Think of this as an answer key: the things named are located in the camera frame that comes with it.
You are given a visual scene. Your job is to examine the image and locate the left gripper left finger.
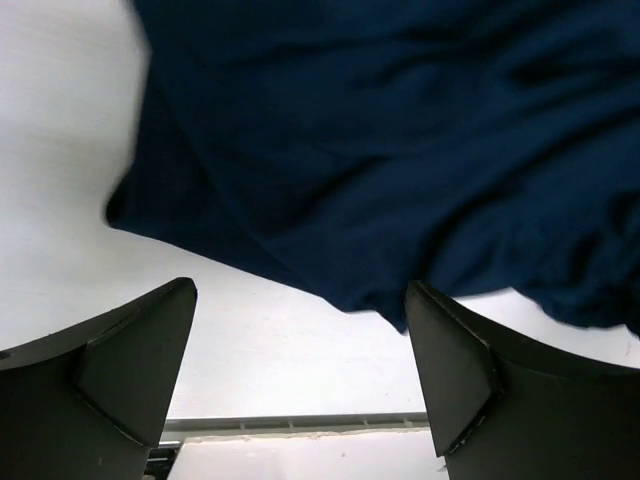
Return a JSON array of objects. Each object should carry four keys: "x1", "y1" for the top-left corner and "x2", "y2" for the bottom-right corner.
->
[{"x1": 1, "y1": 278, "x2": 197, "y2": 479}]

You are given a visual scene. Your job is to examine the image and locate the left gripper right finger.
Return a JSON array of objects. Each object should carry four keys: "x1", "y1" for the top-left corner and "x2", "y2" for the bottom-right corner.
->
[{"x1": 406, "y1": 282, "x2": 639, "y2": 480}]

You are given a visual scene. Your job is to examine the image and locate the navy blue shorts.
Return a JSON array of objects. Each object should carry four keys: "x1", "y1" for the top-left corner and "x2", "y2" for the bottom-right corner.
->
[{"x1": 105, "y1": 1, "x2": 639, "y2": 332}]

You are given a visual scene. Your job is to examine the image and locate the aluminium front rail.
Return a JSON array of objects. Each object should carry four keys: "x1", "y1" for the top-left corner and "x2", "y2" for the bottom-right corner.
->
[{"x1": 148, "y1": 412, "x2": 429, "y2": 463}]

